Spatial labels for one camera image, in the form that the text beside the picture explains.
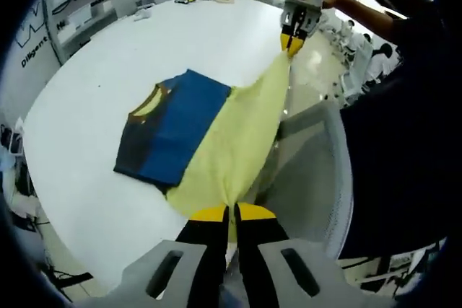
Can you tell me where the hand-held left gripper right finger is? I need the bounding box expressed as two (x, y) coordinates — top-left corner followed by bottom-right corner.
(234, 203), (346, 308)

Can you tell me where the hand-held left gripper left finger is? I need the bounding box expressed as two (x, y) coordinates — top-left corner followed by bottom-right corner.
(122, 203), (232, 308)

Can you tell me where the yellow blue grey garment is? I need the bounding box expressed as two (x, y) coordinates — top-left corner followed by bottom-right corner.
(113, 48), (294, 262)

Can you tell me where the grey mesh office chair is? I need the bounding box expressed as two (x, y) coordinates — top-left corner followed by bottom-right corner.
(252, 100), (354, 262)

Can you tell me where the black tripod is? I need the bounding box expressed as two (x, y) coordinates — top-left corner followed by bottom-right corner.
(35, 264), (95, 302)

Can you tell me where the person's dark shirt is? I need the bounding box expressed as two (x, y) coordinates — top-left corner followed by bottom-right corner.
(339, 12), (462, 260)

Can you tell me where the grey metal shelf rack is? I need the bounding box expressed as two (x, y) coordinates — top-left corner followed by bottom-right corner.
(42, 0), (227, 67)

